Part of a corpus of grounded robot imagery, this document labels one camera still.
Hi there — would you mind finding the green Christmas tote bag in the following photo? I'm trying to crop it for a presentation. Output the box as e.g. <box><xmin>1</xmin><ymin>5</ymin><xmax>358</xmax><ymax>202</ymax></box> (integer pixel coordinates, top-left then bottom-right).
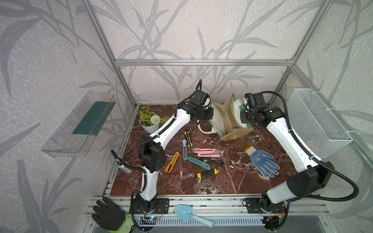
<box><xmin>198</xmin><ymin>94</ymin><xmax>253</xmax><ymax>141</ymax></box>

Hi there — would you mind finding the teal utility knife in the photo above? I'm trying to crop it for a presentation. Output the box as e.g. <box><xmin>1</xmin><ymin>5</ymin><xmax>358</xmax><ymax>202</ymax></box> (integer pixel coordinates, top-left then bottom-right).
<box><xmin>187</xmin><ymin>156</ymin><xmax>211</xmax><ymax>170</ymax></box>

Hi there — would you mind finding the orange utility knife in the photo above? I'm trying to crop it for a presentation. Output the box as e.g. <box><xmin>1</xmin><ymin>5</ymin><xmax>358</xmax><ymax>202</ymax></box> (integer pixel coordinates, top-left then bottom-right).
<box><xmin>165</xmin><ymin>152</ymin><xmax>180</xmax><ymax>173</ymax></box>

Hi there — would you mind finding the black yellow heavy knife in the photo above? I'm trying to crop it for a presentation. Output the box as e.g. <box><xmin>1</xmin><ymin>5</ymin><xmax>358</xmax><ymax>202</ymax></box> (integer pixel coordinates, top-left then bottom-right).
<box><xmin>194</xmin><ymin>169</ymin><xmax>219</xmax><ymax>182</ymax></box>

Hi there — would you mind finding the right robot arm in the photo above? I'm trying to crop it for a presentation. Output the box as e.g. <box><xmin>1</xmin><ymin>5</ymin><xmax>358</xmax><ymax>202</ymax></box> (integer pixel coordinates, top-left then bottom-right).
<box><xmin>240</xmin><ymin>91</ymin><xmax>359</xmax><ymax>206</ymax></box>

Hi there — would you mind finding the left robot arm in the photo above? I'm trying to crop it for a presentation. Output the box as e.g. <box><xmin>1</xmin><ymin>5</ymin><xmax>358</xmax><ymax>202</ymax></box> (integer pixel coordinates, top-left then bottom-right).
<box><xmin>118</xmin><ymin>89</ymin><xmax>214</xmax><ymax>208</ymax></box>

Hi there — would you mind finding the yellow black slim knife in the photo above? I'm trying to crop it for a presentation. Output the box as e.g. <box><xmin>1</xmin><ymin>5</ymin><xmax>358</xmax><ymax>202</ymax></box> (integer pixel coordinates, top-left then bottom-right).
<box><xmin>184</xmin><ymin>131</ymin><xmax>193</xmax><ymax>150</ymax></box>

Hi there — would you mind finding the grey slim utility knife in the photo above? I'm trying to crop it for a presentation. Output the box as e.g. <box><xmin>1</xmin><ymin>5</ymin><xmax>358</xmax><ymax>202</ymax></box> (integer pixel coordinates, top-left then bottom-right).
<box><xmin>182</xmin><ymin>139</ymin><xmax>188</xmax><ymax>163</ymax></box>

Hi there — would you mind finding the pink utility knife upper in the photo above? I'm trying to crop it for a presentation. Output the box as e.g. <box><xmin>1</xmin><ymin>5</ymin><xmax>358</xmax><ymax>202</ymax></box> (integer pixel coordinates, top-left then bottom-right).
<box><xmin>191</xmin><ymin>148</ymin><xmax>216</xmax><ymax>154</ymax></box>

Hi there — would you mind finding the pink utility knife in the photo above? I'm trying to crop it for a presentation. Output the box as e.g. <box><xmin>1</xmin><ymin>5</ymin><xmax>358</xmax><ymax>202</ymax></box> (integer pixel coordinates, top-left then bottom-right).
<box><xmin>197</xmin><ymin>152</ymin><xmax>222</xmax><ymax>158</ymax></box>
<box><xmin>191</xmin><ymin>148</ymin><xmax>216</xmax><ymax>154</ymax></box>

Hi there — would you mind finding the pink utility knife lower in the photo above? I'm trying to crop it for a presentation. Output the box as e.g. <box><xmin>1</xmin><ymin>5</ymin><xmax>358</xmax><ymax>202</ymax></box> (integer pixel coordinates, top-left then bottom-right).
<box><xmin>197</xmin><ymin>152</ymin><xmax>222</xmax><ymax>158</ymax></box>

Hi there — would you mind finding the dark grey utility knife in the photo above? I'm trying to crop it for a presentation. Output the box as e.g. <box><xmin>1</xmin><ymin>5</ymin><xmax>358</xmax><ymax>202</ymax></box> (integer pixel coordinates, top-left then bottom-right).
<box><xmin>203</xmin><ymin>158</ymin><xmax>224</xmax><ymax>167</ymax></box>

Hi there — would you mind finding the blue dotted work glove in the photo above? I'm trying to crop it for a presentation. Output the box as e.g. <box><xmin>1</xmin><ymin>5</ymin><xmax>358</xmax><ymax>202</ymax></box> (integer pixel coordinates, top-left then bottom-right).
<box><xmin>245</xmin><ymin>146</ymin><xmax>280</xmax><ymax>178</ymax></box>

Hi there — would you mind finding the potted artificial flower plant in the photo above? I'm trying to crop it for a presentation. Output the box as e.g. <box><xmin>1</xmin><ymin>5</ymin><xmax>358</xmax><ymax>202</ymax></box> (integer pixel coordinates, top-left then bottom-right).
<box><xmin>138</xmin><ymin>105</ymin><xmax>170</xmax><ymax>134</ymax></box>

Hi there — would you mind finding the silver black bottle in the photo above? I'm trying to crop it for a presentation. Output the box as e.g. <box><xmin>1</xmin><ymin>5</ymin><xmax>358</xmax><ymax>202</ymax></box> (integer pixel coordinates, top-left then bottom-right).
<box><xmin>111</xmin><ymin>150</ymin><xmax>132</xmax><ymax>174</ymax></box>

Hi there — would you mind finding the light blue garden trowel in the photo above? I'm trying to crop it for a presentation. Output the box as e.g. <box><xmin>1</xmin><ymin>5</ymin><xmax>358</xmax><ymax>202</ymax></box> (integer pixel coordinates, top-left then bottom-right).
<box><xmin>174</xmin><ymin>204</ymin><xmax>214</xmax><ymax>228</ymax></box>

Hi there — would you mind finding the black green rubber glove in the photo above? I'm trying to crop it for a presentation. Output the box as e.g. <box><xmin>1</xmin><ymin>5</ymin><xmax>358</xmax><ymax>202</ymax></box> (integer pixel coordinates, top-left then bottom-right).
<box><xmin>91</xmin><ymin>197</ymin><xmax>135</xmax><ymax>233</ymax></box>

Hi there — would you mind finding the white wire mesh basket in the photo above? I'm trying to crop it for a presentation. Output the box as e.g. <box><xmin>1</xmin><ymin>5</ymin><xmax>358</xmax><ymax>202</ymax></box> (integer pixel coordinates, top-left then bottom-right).
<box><xmin>287</xmin><ymin>88</ymin><xmax>353</xmax><ymax>158</ymax></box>

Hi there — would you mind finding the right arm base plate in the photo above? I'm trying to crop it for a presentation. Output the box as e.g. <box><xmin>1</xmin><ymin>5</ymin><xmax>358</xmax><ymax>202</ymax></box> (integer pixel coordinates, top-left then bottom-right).
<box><xmin>242</xmin><ymin>198</ymin><xmax>285</xmax><ymax>214</ymax></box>

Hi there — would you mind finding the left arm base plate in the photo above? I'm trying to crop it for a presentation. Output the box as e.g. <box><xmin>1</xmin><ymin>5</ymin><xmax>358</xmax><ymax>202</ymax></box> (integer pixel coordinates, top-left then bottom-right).
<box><xmin>130</xmin><ymin>197</ymin><xmax>170</xmax><ymax>215</ymax></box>

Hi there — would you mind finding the clear plastic wall shelf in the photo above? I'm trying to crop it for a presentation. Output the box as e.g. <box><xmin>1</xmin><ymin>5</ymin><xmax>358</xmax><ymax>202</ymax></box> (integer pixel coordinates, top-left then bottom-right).
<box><xmin>41</xmin><ymin>91</ymin><xmax>116</xmax><ymax>158</ymax></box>

